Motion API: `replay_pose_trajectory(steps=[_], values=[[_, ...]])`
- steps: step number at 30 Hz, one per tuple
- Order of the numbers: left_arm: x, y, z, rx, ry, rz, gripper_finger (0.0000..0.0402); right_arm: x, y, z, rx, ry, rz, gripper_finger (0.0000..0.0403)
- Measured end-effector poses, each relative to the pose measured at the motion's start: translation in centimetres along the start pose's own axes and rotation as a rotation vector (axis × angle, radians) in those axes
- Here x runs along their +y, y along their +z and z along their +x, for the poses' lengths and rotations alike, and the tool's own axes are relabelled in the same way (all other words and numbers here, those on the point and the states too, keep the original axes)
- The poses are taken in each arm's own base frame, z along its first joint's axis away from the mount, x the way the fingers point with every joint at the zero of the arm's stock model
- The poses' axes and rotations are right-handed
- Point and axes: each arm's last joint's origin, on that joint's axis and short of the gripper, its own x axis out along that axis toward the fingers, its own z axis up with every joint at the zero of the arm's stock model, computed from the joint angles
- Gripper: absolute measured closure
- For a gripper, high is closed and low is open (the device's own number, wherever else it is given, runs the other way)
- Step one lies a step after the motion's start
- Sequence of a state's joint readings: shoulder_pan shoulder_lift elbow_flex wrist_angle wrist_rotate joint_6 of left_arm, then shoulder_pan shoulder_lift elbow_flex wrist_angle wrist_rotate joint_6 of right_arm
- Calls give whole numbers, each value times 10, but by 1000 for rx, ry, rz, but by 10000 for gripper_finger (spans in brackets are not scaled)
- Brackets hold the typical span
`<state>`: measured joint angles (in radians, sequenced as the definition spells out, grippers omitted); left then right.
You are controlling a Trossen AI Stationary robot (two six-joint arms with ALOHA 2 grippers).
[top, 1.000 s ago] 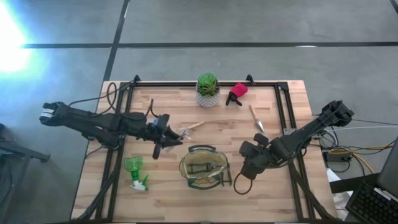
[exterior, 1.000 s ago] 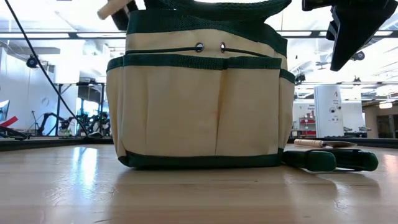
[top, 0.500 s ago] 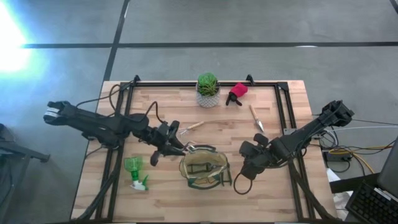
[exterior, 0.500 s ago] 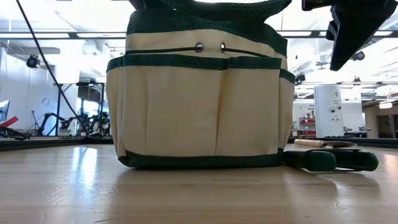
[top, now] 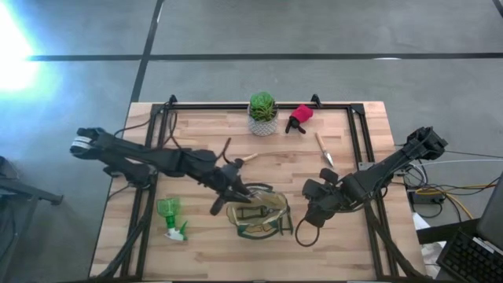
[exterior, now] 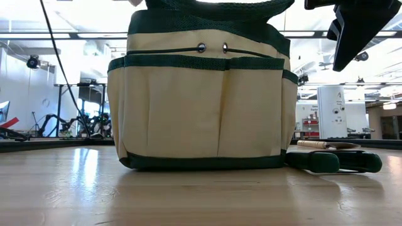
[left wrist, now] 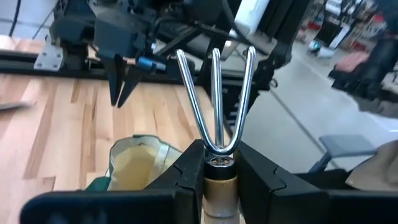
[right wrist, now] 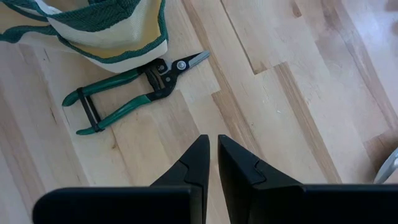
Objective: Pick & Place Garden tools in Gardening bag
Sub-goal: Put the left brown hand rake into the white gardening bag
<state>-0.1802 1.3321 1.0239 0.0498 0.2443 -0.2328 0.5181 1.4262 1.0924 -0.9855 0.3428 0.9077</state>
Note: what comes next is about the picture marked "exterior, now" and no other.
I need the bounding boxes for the wooden-handled metal trowel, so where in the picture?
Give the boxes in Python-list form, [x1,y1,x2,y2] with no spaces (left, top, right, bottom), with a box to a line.
[296,139,362,150]

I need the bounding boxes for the red strap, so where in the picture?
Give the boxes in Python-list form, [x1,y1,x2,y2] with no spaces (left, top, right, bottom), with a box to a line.
[0,116,20,129]

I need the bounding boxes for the shelf with red bins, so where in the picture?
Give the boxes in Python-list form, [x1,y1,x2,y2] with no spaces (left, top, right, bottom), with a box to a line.
[300,117,320,139]

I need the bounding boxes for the black background robot arms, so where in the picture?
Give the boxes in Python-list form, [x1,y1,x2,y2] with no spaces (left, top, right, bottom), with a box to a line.
[36,112,113,139]

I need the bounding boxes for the black hanging cable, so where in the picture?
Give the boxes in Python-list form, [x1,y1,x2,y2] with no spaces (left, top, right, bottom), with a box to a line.
[38,0,92,139]

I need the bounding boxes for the black metal rack table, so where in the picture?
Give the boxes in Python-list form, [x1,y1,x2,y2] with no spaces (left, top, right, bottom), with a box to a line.
[54,82,108,139]

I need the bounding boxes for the white pillar with dials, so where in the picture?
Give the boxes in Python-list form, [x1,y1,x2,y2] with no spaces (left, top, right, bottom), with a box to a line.
[316,85,348,139]

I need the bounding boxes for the beige green-trimmed gardening bag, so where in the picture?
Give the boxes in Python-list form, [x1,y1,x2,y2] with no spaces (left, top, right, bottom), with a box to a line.
[106,0,300,172]

